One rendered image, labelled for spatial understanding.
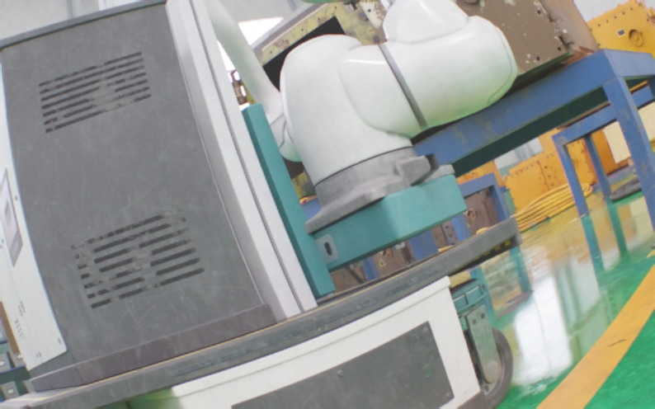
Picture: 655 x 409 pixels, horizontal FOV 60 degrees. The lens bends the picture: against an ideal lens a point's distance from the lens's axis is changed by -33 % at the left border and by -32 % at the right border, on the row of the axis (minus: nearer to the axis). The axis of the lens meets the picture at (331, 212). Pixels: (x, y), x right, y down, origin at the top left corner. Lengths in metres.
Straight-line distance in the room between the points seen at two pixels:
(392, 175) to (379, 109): 0.09
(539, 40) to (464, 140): 0.57
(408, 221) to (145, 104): 0.40
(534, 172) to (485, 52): 7.92
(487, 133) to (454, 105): 1.19
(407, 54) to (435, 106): 0.09
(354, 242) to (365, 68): 0.25
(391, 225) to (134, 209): 0.36
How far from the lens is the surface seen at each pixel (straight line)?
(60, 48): 0.98
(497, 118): 2.29
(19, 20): 13.16
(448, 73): 1.12
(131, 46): 1.02
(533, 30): 2.08
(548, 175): 8.94
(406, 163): 1.11
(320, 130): 1.13
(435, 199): 1.12
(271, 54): 2.90
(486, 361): 1.21
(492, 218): 9.72
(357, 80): 1.13
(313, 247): 1.17
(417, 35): 1.14
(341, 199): 1.12
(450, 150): 2.44
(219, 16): 1.72
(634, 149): 2.04
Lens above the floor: 0.35
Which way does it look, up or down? 4 degrees up
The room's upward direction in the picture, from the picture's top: 22 degrees counter-clockwise
